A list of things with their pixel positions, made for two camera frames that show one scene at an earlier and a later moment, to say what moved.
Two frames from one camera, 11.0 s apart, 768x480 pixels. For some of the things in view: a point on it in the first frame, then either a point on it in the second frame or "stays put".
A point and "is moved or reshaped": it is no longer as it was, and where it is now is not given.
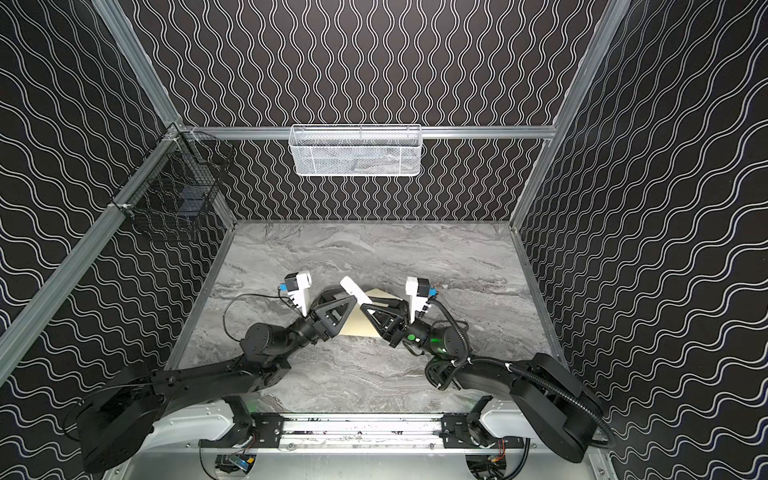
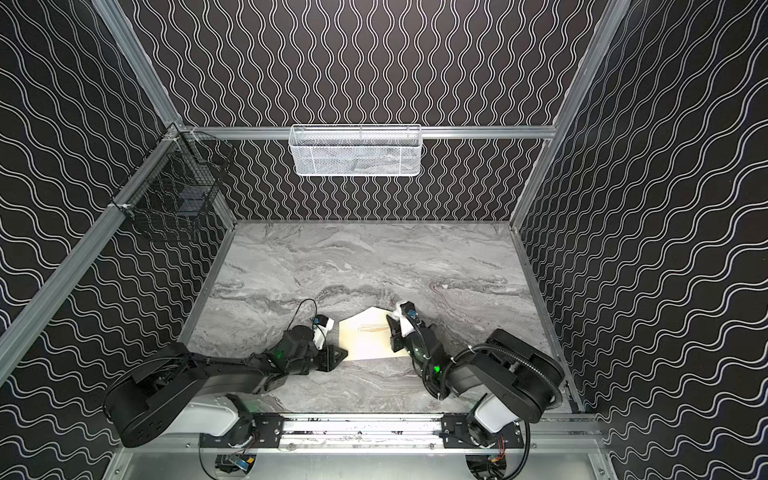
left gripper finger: [332, 309] -> [331, 357]
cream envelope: [358, 323] is moved or reshaped
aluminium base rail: [340, 432] stays put
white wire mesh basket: [355, 150] stays put
